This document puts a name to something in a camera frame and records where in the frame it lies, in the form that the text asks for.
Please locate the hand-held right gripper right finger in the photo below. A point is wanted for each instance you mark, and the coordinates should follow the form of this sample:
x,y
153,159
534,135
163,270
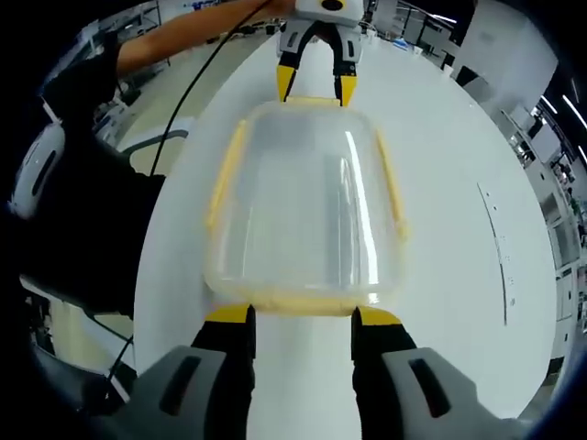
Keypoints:
x,y
399,394

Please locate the white worn device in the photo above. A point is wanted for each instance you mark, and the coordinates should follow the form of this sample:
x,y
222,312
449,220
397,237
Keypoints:
x,y
39,169

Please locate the clear storage box yellow latches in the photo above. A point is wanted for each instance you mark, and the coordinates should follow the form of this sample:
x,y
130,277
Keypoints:
x,y
302,206

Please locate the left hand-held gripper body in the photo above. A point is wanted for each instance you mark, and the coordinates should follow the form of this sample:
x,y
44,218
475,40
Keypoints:
x,y
312,10

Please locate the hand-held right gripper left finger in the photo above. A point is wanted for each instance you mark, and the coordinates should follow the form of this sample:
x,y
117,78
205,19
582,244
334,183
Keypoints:
x,y
202,394

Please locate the black box-shaped cabinet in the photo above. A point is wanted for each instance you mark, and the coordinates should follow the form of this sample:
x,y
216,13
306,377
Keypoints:
x,y
474,82

